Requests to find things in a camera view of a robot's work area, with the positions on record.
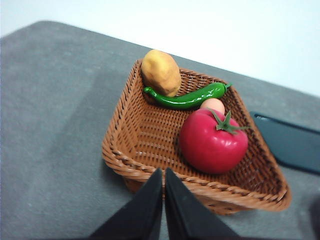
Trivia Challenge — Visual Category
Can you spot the yellow-brown potato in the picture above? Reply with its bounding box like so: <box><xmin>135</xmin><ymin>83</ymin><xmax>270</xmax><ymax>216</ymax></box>
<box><xmin>140</xmin><ymin>49</ymin><xmax>182</xmax><ymax>98</ymax></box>

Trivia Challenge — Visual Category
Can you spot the red tomato with green stem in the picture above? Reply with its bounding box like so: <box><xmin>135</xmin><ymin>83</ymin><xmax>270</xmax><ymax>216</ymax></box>
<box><xmin>178</xmin><ymin>108</ymin><xmax>251</xmax><ymax>175</ymax></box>

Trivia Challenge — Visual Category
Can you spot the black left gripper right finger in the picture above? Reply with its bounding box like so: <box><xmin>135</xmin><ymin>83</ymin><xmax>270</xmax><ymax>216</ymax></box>
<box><xmin>164</xmin><ymin>167</ymin><xmax>239</xmax><ymax>240</ymax></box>

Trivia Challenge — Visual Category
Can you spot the black rectangular tray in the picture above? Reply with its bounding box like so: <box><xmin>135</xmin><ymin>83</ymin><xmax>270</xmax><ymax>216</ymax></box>
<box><xmin>249</xmin><ymin>111</ymin><xmax>320</xmax><ymax>175</ymax></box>

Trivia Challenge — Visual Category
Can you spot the pale brown egg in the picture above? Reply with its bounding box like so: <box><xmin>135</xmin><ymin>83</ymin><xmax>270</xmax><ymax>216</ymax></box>
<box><xmin>199</xmin><ymin>98</ymin><xmax>226</xmax><ymax>115</ymax></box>

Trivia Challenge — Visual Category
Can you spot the brown woven wicker basket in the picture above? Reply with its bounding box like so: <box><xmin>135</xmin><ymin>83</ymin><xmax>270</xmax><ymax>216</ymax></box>
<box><xmin>101</xmin><ymin>58</ymin><xmax>293</xmax><ymax>216</ymax></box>

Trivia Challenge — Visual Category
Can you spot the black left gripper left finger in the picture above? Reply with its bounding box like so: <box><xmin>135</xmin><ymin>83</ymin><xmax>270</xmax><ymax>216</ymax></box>
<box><xmin>89</xmin><ymin>167</ymin><xmax>164</xmax><ymax>240</ymax></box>

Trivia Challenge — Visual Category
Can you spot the green chili pepper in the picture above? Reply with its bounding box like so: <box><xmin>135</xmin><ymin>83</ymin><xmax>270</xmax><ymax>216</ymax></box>
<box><xmin>143</xmin><ymin>82</ymin><xmax>233</xmax><ymax>110</ymax></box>

